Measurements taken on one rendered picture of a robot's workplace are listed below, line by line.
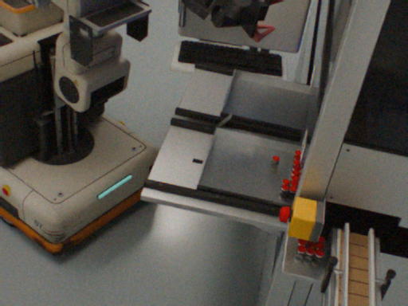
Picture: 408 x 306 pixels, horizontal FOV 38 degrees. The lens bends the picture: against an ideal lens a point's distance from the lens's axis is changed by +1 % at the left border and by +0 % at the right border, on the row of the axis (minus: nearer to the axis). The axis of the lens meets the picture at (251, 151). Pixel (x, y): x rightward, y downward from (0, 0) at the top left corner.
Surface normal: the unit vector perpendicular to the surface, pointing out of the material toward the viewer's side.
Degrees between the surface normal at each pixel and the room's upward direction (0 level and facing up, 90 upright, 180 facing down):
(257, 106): 0
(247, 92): 0
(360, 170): 90
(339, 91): 90
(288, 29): 90
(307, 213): 0
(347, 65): 90
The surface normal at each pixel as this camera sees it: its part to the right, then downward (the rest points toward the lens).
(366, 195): -0.15, 0.63
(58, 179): 0.16, -0.75
